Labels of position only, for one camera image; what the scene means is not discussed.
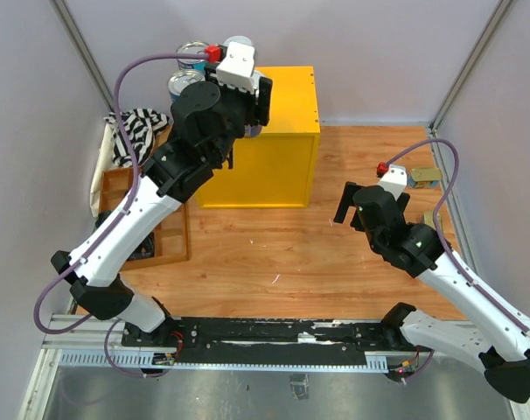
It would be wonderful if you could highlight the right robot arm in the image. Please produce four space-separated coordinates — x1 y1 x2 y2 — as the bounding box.
333 182 530 403

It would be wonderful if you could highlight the black rolled cloth lower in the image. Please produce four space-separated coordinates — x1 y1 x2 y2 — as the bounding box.
128 233 156 261

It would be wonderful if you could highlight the gold oval tin can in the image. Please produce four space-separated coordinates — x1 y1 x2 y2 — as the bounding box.
421 211 436 229

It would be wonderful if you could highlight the black white striped cloth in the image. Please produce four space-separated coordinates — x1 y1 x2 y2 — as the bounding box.
104 108 169 167

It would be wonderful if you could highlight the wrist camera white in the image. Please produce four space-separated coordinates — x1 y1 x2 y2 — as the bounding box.
204 44 255 94
376 162 408 200

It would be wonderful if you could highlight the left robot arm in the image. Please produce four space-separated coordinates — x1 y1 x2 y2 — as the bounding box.
52 77 273 347

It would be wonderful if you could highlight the dark blue tin can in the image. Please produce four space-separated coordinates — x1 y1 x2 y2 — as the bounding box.
167 69 205 103

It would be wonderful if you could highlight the colourful tall can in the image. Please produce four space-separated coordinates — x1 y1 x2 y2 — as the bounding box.
245 69 263 138

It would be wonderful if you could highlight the yellow wooden box counter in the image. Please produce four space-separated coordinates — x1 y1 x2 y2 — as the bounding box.
195 66 320 208

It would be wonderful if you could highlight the blue yellow rolled cloth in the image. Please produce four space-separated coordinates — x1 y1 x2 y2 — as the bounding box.
94 210 112 229

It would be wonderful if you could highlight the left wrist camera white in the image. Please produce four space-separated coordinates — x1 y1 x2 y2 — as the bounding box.
204 44 255 94

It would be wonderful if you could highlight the gold rectangular tin can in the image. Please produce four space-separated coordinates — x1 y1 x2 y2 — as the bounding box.
408 166 443 189

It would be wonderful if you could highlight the white lid clear jar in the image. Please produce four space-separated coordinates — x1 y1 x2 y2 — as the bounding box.
223 35 255 49

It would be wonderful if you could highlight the wooden compartment tray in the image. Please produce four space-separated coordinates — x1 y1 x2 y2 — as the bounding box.
99 168 191 271

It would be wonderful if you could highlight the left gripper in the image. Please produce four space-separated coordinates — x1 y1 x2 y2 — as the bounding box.
206 61 272 165

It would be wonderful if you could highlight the white cloth roll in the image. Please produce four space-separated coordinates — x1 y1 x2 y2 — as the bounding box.
89 123 115 218

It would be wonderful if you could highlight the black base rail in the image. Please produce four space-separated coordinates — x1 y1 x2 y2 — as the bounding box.
122 317 416 367

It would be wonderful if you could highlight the blue label tin can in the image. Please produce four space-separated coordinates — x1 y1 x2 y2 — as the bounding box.
177 40 209 72

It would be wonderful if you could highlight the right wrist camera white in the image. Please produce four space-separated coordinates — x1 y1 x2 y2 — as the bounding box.
376 162 408 200

